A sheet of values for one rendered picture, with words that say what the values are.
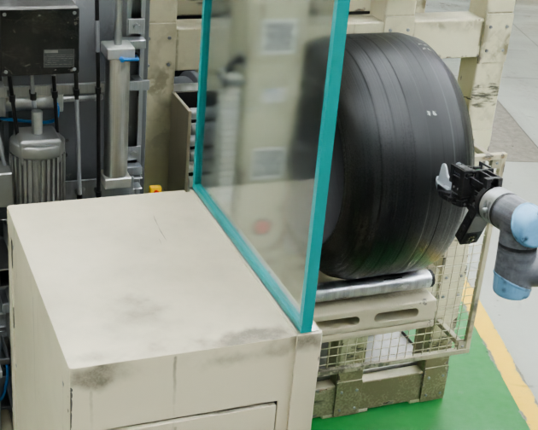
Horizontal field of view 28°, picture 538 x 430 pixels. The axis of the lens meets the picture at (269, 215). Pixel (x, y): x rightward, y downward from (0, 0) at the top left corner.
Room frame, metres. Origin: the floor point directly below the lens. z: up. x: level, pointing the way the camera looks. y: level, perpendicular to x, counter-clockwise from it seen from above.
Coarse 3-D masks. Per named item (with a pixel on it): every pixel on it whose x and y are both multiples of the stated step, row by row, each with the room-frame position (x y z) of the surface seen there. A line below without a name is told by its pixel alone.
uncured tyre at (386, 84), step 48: (384, 48) 2.33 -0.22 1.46; (384, 96) 2.18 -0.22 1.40; (432, 96) 2.22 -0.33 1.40; (336, 144) 2.64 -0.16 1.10; (384, 144) 2.12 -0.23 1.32; (432, 144) 2.15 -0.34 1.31; (336, 192) 2.57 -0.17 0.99; (384, 192) 2.09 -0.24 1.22; (432, 192) 2.13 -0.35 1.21; (336, 240) 2.15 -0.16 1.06; (384, 240) 2.10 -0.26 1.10; (432, 240) 2.15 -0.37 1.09
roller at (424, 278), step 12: (372, 276) 2.25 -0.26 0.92; (384, 276) 2.26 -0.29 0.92; (396, 276) 2.27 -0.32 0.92; (408, 276) 2.28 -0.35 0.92; (420, 276) 2.29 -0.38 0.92; (432, 276) 2.30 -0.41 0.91; (324, 288) 2.18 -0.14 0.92; (336, 288) 2.19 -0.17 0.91; (348, 288) 2.20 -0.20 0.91; (360, 288) 2.21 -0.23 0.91; (372, 288) 2.23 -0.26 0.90; (384, 288) 2.24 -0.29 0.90; (396, 288) 2.25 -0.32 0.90; (408, 288) 2.27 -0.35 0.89; (324, 300) 2.18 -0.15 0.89
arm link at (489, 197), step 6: (486, 192) 1.93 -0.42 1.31; (492, 192) 1.92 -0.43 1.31; (498, 192) 1.92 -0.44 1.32; (504, 192) 1.91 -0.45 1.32; (510, 192) 1.92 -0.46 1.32; (486, 198) 1.92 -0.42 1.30; (492, 198) 1.91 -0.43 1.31; (480, 204) 1.92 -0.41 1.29; (486, 204) 1.91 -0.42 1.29; (480, 210) 1.92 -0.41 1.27; (486, 210) 1.90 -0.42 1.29; (486, 216) 1.90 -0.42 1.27
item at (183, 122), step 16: (176, 96) 2.62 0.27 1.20; (192, 96) 2.67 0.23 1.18; (176, 112) 2.61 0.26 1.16; (192, 112) 2.55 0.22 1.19; (176, 128) 2.61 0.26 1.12; (192, 128) 2.53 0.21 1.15; (176, 144) 2.60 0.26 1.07; (192, 144) 2.55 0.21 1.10; (176, 160) 2.60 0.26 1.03; (192, 160) 2.54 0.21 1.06; (176, 176) 2.59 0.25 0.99; (192, 176) 2.55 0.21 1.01
